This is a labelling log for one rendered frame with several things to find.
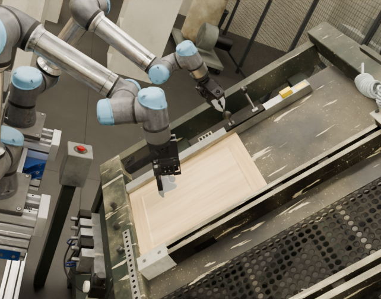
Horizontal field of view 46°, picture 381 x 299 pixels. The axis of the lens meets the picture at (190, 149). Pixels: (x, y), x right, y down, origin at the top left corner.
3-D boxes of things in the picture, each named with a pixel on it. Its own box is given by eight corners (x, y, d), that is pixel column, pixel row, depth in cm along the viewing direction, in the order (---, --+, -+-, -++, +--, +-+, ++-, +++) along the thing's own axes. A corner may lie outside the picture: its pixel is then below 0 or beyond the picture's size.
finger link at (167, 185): (178, 200, 141) (175, 176, 136) (160, 203, 140) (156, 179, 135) (177, 194, 143) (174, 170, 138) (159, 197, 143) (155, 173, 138)
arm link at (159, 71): (67, -13, 166) (173, 70, 171) (80, -15, 176) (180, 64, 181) (53, 13, 171) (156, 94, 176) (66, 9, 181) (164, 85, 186)
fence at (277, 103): (129, 190, 214) (125, 184, 211) (307, 85, 204) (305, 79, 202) (131, 196, 210) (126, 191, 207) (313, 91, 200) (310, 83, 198)
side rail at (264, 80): (130, 167, 237) (118, 153, 231) (316, 57, 227) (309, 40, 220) (131, 174, 232) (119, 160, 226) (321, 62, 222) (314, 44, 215)
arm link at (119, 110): (107, 115, 136) (143, 113, 135) (98, 131, 126) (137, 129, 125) (102, 90, 133) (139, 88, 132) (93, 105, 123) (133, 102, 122)
